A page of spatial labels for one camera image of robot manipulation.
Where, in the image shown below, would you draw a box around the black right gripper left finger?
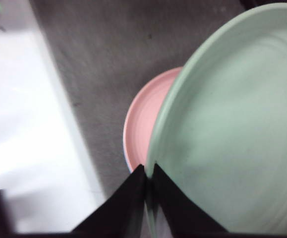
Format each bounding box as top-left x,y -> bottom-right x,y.
71,164 -> 148,234

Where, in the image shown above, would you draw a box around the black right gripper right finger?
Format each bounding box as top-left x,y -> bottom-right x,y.
152,162 -> 230,234

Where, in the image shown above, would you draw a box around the green round plate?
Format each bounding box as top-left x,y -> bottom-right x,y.
146,1 -> 287,238

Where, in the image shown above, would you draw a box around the pink round plate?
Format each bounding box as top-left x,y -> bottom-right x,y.
122,66 -> 184,175

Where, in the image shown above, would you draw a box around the blue round plate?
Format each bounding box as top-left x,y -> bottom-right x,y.
123,145 -> 134,175

